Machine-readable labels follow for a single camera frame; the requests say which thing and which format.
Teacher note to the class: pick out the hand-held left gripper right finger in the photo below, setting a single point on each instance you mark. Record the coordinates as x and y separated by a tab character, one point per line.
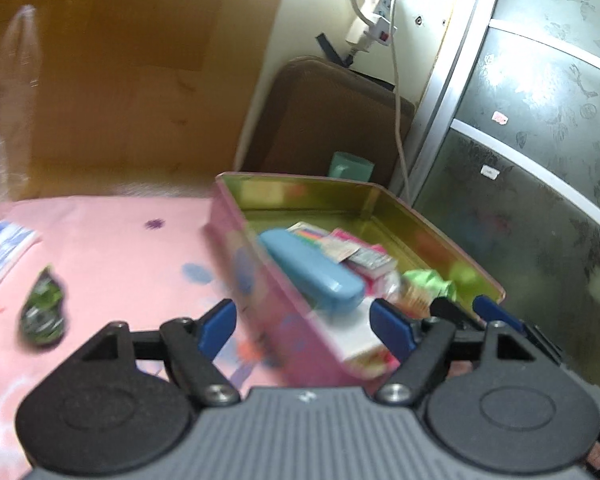
390	327

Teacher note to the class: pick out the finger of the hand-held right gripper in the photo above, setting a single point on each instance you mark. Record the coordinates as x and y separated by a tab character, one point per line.
490	307
447	310

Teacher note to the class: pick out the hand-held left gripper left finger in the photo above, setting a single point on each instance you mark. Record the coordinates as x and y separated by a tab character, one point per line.
217	325

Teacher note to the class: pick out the green cloth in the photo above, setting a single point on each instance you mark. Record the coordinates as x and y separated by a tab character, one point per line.
427	282

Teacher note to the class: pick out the pink tin box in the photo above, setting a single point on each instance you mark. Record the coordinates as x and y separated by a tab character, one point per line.
275	320

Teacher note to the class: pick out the blue plastic case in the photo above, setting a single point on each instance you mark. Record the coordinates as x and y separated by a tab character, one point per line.
310	270

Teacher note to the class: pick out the pink printed packet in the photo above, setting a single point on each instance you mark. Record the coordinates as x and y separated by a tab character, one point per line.
365	255

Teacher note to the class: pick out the pink printed bedsheet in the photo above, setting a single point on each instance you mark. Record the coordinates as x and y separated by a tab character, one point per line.
120	260

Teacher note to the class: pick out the colourful striped packet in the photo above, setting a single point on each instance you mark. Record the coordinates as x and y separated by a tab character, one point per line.
310	234

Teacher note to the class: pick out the small green cup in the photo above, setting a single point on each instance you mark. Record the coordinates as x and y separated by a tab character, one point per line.
351	166

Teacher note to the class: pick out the green black foil packet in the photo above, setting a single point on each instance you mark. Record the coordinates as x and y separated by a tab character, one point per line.
42	310

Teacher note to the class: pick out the frosted glass sliding door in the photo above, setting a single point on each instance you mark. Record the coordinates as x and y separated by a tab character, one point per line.
540	135

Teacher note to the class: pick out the brown chair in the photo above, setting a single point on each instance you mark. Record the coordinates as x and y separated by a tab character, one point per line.
320	120

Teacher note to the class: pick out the blue and white tissue pack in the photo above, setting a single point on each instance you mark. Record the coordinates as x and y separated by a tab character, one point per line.
5	252

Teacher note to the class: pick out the black tape strip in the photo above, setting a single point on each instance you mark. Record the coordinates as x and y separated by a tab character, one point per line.
332	50

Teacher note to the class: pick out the clear plastic bag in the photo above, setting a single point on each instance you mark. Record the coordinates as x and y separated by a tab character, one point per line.
15	110

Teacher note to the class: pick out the white power strip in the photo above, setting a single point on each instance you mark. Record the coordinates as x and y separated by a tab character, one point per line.
375	20

